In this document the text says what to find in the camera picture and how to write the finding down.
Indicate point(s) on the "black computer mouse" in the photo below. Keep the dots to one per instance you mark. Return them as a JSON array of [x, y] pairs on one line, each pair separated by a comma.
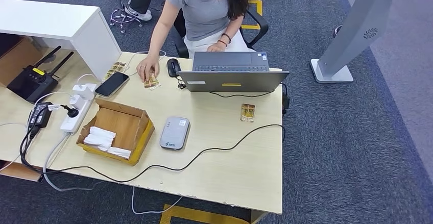
[[173, 67]]

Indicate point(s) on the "silver kiosk stand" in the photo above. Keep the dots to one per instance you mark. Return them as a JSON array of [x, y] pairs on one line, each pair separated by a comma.
[[355, 29]]

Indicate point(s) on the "person's left forearm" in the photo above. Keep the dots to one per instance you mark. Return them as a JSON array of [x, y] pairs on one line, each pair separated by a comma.
[[234, 28]]

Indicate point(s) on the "black router with antennas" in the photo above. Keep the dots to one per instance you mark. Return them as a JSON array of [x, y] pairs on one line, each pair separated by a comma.
[[30, 84]]

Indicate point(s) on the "person's right forearm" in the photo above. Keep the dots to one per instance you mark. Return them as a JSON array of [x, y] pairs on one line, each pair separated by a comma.
[[156, 43]]

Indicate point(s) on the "grey card reader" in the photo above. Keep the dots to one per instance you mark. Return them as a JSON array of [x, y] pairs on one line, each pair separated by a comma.
[[174, 133]]

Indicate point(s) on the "cardboard box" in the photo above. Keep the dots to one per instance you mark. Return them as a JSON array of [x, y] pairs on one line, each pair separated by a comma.
[[118, 121]]

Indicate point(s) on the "large white charger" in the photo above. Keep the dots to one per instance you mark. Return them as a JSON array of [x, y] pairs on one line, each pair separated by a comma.
[[83, 91]]

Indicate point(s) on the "gold patterned key card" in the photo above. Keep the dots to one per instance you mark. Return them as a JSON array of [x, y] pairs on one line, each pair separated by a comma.
[[155, 80]]

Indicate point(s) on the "black power adapter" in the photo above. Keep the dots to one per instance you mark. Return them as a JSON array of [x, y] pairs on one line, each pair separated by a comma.
[[40, 116]]

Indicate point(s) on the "stack of gold cards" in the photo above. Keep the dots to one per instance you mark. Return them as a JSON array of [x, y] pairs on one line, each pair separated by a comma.
[[116, 67]]

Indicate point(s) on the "yellow floor tape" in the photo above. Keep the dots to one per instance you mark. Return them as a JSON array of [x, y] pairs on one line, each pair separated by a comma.
[[189, 214]]

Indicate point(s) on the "chrome stool with purple base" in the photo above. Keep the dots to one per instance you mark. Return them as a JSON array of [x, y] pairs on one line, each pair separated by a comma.
[[123, 16]]

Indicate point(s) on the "grey laptop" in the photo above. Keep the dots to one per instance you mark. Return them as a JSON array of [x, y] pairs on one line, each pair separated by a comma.
[[233, 80]]

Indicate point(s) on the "white power strip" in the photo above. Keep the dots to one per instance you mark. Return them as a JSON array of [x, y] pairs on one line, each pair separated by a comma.
[[72, 124]]

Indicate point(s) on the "black power plug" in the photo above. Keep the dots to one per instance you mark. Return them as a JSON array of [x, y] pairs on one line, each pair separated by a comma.
[[71, 112]]

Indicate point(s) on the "black office chair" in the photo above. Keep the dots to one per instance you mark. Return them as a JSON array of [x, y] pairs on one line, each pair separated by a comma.
[[260, 29]]

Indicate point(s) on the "black smartphone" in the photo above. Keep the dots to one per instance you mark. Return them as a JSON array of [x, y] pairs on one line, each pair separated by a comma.
[[112, 84]]

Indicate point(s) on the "person's right hand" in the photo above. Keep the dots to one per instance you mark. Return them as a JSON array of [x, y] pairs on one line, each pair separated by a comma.
[[147, 67]]

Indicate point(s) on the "black laptop power brick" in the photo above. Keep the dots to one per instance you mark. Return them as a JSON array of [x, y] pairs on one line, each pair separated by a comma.
[[285, 102]]

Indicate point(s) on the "person's left hand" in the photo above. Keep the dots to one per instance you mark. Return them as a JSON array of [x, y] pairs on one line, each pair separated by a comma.
[[216, 47]]

